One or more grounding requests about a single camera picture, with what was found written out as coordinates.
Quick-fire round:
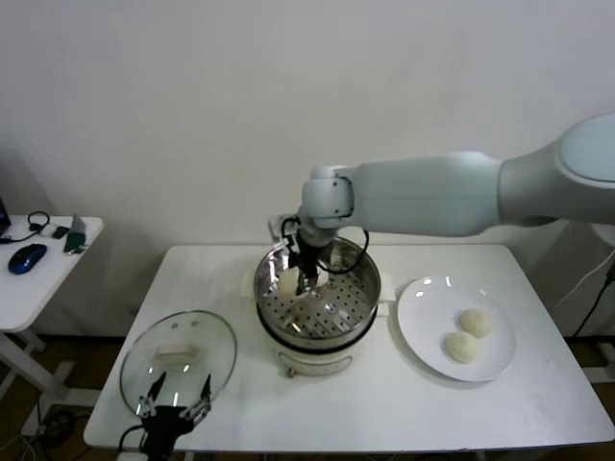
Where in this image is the black desk cable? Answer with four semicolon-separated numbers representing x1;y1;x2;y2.
0;229;36;245

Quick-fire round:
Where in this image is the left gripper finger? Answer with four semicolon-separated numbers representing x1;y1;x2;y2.
184;374;213;420
137;372;167;418

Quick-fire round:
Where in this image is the white frame base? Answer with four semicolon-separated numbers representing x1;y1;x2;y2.
582;335;615;385

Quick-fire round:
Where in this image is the white side table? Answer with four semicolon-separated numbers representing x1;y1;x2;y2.
0;214;106;409

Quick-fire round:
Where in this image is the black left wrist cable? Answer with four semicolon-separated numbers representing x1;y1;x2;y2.
118;425;146;455

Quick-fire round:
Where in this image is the blue computer mouse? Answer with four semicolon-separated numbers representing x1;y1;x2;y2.
8;243;49;276

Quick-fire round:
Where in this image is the white round plate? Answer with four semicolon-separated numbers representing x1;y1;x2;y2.
396;276;518;384

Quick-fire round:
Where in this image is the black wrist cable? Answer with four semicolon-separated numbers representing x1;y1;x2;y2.
118;425;146;455
280;217;372;264

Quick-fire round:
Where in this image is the green flat object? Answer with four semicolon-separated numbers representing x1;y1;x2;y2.
63;231;89;255

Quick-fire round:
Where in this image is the stainless steel steamer basket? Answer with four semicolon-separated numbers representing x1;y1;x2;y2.
238;232;398;345

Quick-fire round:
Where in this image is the black wall cable with plug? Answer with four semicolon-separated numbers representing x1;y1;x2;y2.
573;262;615;338

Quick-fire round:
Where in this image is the white wall cable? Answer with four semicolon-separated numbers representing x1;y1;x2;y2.
552;249;615;313

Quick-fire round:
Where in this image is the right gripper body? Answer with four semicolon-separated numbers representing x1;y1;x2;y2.
290;225;332;263

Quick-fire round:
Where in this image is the glass lid with cream handle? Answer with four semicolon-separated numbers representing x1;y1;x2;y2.
118;309;239;419

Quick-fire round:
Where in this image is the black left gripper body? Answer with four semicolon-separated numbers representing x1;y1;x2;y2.
141;405;196;457

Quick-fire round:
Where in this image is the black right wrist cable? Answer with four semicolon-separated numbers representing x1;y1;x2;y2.
280;217;372;264

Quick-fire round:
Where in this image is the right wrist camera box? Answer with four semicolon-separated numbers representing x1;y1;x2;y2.
267;214;300;252

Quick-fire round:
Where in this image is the black floor cable bundle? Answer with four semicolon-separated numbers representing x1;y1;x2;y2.
18;407;81;461

